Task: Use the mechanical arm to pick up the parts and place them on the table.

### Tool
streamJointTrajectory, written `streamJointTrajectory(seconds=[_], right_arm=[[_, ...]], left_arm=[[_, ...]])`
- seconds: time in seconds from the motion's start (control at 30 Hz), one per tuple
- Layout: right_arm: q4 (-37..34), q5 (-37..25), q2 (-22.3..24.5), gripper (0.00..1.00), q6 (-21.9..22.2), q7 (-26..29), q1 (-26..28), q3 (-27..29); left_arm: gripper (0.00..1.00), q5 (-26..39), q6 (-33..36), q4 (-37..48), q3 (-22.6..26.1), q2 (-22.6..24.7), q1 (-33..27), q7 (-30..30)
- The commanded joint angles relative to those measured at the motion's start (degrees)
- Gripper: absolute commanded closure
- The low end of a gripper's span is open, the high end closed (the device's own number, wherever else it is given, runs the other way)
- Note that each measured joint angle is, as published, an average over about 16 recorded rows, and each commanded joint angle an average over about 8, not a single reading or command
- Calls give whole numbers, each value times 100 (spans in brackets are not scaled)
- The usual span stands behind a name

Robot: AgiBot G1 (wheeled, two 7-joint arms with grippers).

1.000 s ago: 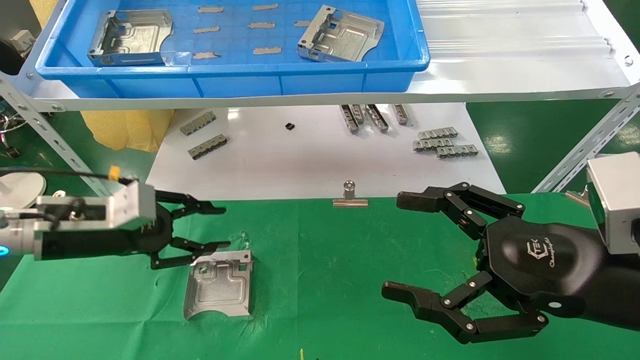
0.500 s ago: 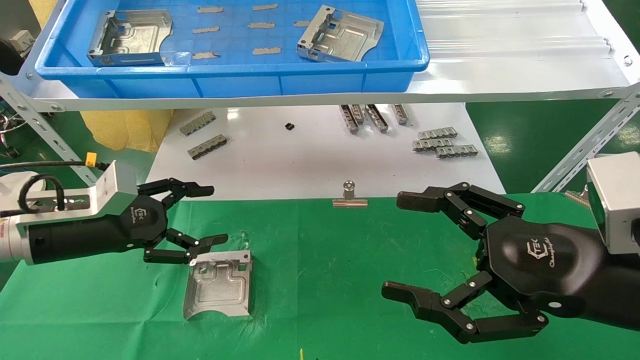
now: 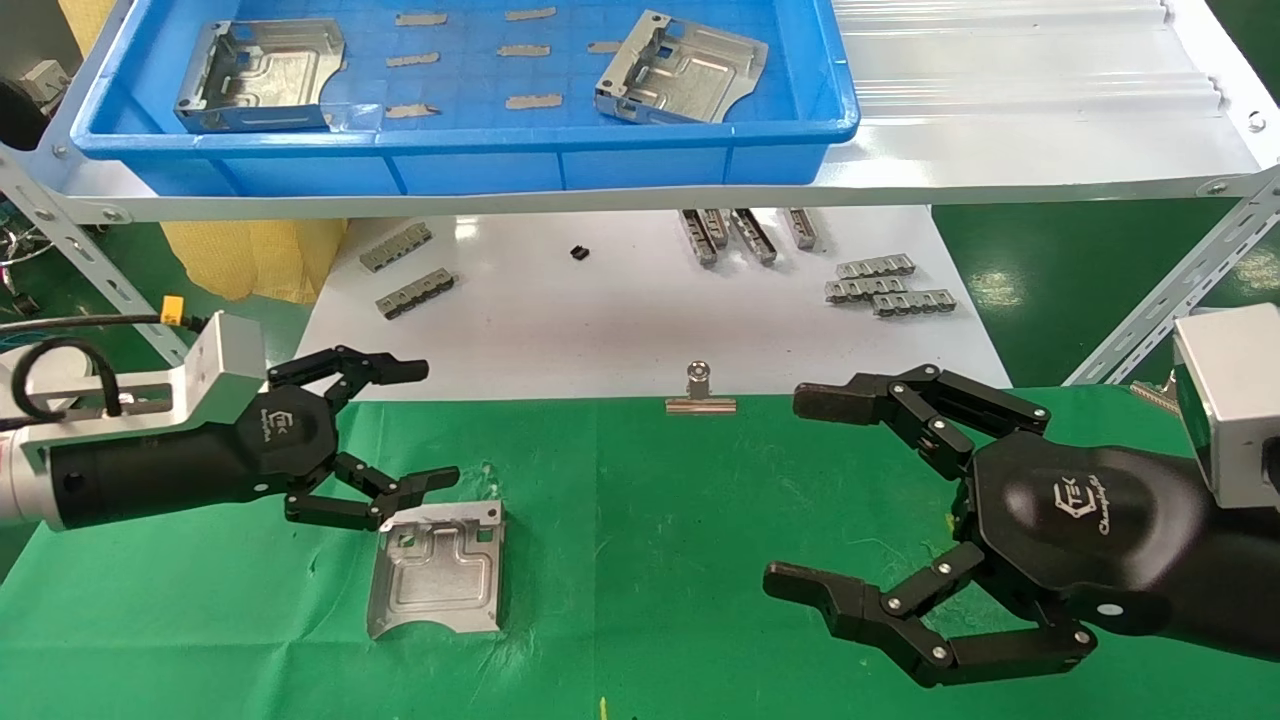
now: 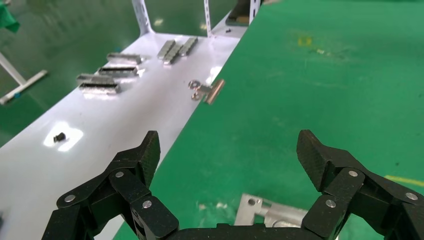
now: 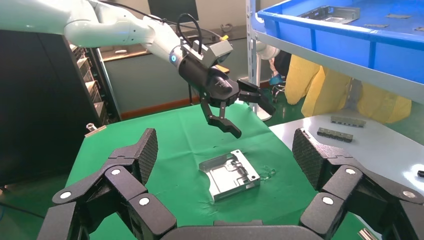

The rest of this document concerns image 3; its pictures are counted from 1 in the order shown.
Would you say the green table cloth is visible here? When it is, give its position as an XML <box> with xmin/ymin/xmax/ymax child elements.
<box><xmin>0</xmin><ymin>395</ymin><xmax>1280</xmax><ymax>720</ymax></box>

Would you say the stamped sheet metal bracket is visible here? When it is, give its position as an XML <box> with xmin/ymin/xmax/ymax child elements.
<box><xmin>366</xmin><ymin>502</ymin><xmax>507</xmax><ymax>640</ymax></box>
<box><xmin>175</xmin><ymin>20</ymin><xmax>347</xmax><ymax>133</ymax></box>
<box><xmin>595</xmin><ymin>10</ymin><xmax>769</xmax><ymax>125</ymax></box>

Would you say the loose wire bundle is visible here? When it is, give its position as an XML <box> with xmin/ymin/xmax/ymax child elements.
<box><xmin>0</xmin><ymin>195</ymin><xmax>53</xmax><ymax>313</ymax></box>

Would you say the white metal shelf rack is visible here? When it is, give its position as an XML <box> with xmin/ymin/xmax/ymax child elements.
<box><xmin>0</xmin><ymin>0</ymin><xmax>1280</xmax><ymax>401</ymax></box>

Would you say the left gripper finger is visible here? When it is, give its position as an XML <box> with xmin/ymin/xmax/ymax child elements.
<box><xmin>266</xmin><ymin>346</ymin><xmax>431</xmax><ymax>411</ymax></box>
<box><xmin>284</xmin><ymin>452</ymin><xmax>462</xmax><ymax>532</ymax></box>

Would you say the small yellow plastic bag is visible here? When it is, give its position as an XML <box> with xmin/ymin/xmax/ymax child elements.
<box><xmin>58</xmin><ymin>0</ymin><xmax>127</xmax><ymax>57</ymax></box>

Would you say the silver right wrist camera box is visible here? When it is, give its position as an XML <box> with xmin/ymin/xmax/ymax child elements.
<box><xmin>1172</xmin><ymin>304</ymin><xmax>1280</xmax><ymax>513</ymax></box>

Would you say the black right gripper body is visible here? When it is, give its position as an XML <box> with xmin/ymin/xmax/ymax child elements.
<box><xmin>950</xmin><ymin>432</ymin><xmax>1280</xmax><ymax>663</ymax></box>

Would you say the large yellow plastic bag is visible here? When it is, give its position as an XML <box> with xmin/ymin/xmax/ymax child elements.
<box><xmin>160</xmin><ymin>218</ymin><xmax>349</xmax><ymax>305</ymax></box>

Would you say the small grey box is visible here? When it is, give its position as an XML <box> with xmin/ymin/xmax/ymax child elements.
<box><xmin>14</xmin><ymin>58</ymin><xmax>73</xmax><ymax>113</ymax></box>

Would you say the black cable yellow connector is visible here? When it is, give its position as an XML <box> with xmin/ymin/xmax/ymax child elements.
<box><xmin>0</xmin><ymin>296</ymin><xmax>191</xmax><ymax>422</ymax></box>

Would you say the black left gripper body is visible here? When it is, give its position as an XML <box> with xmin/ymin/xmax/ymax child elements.
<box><xmin>46</xmin><ymin>385</ymin><xmax>341</xmax><ymax>532</ymax></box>

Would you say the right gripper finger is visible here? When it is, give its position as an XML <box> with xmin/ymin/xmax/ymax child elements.
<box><xmin>793</xmin><ymin>364</ymin><xmax>1051</xmax><ymax>483</ymax></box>
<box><xmin>763</xmin><ymin>540</ymin><xmax>1098</xmax><ymax>689</ymax></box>

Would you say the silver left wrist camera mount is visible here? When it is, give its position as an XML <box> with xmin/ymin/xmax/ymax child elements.
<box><xmin>18</xmin><ymin>312</ymin><xmax>267</xmax><ymax>443</ymax></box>

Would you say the blue plastic bin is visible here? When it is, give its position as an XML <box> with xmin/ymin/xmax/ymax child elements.
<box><xmin>70</xmin><ymin>0</ymin><xmax>861</xmax><ymax>198</ymax></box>

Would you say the black round object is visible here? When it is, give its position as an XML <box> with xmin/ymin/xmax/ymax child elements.
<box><xmin>0</xmin><ymin>74</ymin><xmax>51</xmax><ymax>153</ymax></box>

